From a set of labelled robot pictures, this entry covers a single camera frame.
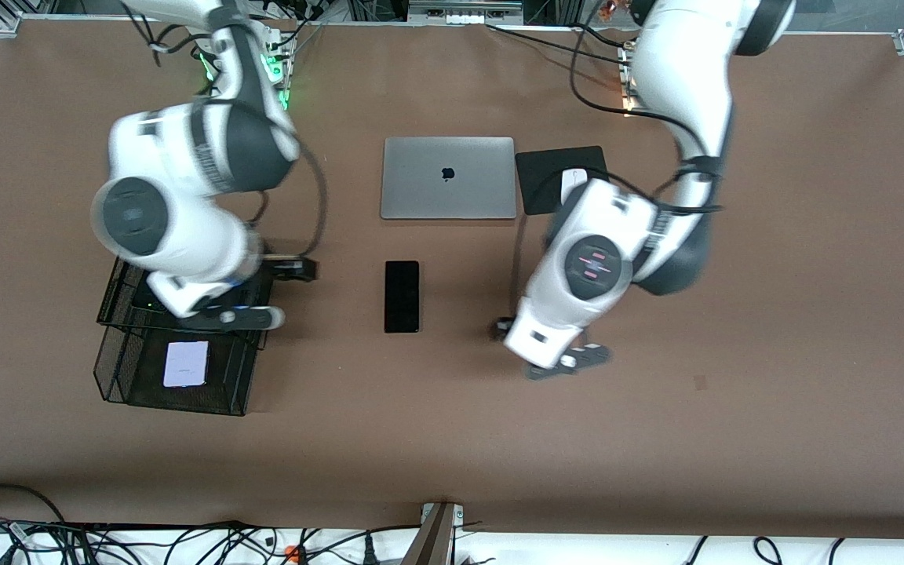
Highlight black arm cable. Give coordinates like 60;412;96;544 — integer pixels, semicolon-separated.
511;0;725;315
126;0;330;261

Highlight short black table cable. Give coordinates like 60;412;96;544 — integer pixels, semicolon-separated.
570;22;630;50

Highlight lavender flip phone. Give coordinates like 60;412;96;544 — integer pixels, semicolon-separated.
162;341;210;389

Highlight grey looped floor cable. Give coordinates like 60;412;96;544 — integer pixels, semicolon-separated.
0;483;67;525

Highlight black wire mesh tray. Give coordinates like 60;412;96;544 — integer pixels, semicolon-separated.
93;259;278;417

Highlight black mouse pad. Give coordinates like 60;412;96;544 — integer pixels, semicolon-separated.
515;145;615;216

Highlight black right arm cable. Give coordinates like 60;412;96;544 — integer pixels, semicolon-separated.
126;0;330;261

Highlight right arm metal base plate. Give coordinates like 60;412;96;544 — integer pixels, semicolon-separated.
264;31;296;112

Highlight black slab smartphone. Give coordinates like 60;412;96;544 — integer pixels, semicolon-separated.
384;261;421;334

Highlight silver closed laptop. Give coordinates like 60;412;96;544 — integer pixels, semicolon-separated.
380;137;517;221

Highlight long black table cable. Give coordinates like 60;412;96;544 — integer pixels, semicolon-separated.
486;24;635;68

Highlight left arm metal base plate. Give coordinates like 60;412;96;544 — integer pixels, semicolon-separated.
621;43;645;120

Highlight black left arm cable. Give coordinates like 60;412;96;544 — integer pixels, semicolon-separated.
511;0;725;315

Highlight metal camera post bracket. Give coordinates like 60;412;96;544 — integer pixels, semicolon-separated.
401;502;465;565

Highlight grey power strip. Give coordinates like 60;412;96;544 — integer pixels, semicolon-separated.
408;0;524;25

